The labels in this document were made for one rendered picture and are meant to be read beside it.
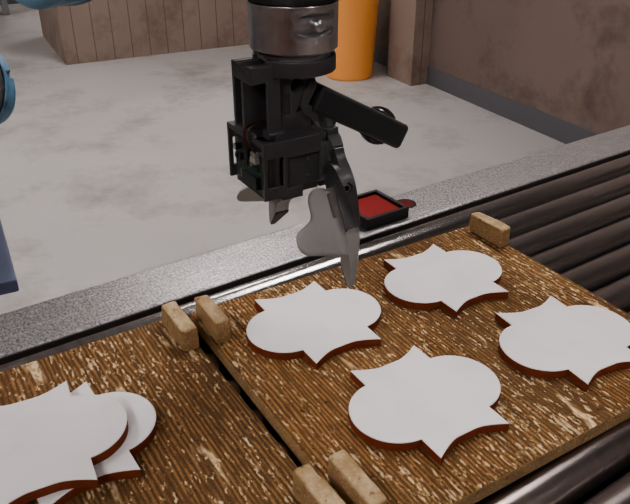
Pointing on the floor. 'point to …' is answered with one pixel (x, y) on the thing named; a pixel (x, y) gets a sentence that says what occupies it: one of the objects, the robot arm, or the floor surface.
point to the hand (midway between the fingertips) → (314, 251)
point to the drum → (355, 40)
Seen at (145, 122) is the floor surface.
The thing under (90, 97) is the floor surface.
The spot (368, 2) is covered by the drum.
